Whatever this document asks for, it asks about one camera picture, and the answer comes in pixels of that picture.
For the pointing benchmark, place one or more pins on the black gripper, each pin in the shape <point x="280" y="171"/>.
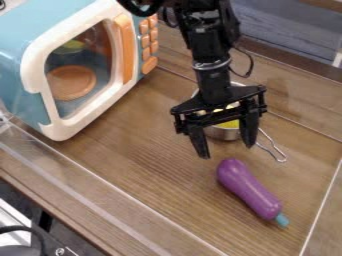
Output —
<point x="216" y="93"/>

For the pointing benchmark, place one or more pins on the purple toy eggplant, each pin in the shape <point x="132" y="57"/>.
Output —
<point x="237" y="180"/>

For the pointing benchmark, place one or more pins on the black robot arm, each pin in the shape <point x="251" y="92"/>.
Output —
<point x="209" y="30"/>

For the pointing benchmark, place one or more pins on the yellow toy banana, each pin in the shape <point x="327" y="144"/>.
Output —
<point x="227" y="125"/>

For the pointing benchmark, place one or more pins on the orange microwave turntable plate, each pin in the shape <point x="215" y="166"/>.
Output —
<point x="70" y="82"/>

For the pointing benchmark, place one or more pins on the blue toy microwave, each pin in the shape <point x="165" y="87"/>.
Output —
<point x="52" y="33"/>

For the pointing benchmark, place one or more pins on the silver pot with wire handle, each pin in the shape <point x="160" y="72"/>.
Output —
<point x="232" y="135"/>

